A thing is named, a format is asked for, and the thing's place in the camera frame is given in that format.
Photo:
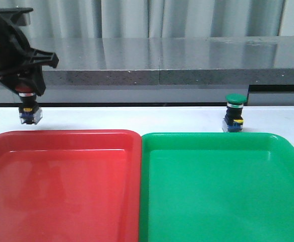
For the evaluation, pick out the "red plastic tray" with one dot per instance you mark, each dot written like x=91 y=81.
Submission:
x=81 y=185

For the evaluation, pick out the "grey stone counter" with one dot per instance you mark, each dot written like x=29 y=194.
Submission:
x=168 y=71

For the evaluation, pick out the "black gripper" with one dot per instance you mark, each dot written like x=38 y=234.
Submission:
x=16 y=54

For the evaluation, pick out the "green mushroom push button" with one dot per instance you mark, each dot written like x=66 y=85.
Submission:
x=233 y=121

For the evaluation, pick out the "white pleated curtain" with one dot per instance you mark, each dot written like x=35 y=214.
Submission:
x=153 y=19

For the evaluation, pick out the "red mushroom push button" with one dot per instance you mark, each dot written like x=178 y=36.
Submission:
x=30 y=113

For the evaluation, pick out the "green plastic tray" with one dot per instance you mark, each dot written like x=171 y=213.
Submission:
x=216 y=187

